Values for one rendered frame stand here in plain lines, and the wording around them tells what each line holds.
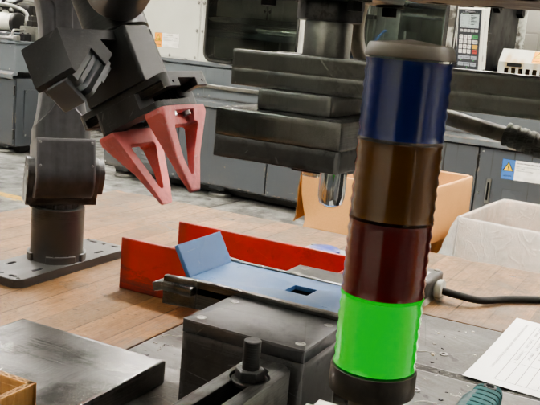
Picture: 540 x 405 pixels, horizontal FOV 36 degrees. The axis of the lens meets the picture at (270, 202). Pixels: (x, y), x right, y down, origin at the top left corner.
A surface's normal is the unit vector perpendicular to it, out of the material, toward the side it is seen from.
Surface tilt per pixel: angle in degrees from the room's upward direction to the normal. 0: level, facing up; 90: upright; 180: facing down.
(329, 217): 86
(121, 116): 91
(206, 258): 60
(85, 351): 0
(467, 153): 90
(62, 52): 91
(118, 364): 0
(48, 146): 74
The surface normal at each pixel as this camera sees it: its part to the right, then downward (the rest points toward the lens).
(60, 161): 0.39, -0.07
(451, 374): 0.08, -0.98
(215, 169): -0.52, 0.12
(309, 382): 0.88, 0.17
